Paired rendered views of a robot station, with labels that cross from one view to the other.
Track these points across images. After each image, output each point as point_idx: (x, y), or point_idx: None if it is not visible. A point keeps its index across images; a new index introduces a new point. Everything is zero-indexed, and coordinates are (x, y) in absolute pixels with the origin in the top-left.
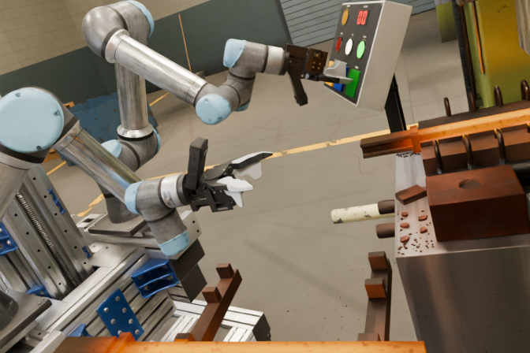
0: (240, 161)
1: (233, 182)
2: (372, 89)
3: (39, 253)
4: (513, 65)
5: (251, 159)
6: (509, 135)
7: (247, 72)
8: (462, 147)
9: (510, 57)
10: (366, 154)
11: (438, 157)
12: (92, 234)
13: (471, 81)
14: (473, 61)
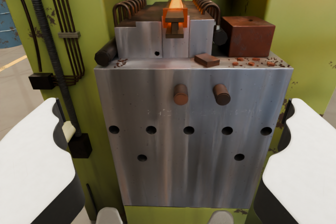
0: (57, 165)
1: (322, 130)
2: None
3: None
4: None
5: (58, 140)
6: (192, 10)
7: None
8: (201, 14)
9: None
10: (182, 33)
11: (220, 14)
12: None
13: (62, 16)
14: (50, 0)
